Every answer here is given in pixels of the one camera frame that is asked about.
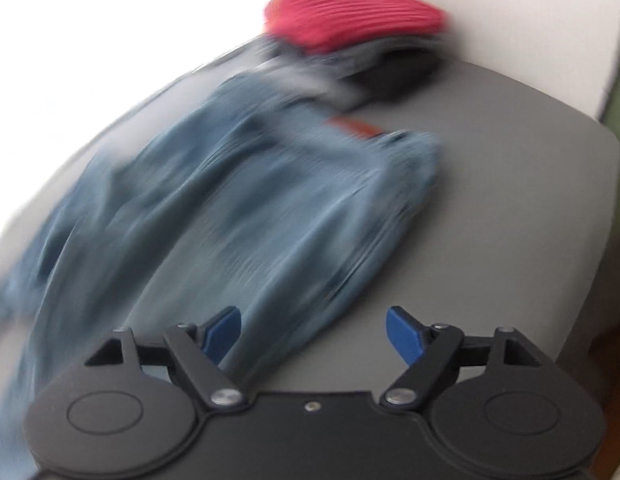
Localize blue denim jeans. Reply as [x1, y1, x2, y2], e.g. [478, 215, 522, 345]
[0, 73, 440, 479]

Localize black folded garment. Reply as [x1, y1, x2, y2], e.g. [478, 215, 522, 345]
[345, 49, 447, 104]

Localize grey folded garment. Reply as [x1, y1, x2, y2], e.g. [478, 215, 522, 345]
[253, 49, 366, 112]

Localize dark plaid folded garment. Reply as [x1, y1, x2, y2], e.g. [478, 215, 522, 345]
[260, 34, 445, 79]

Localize red checkered folded garment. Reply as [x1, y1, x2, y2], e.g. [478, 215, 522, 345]
[264, 0, 447, 54]

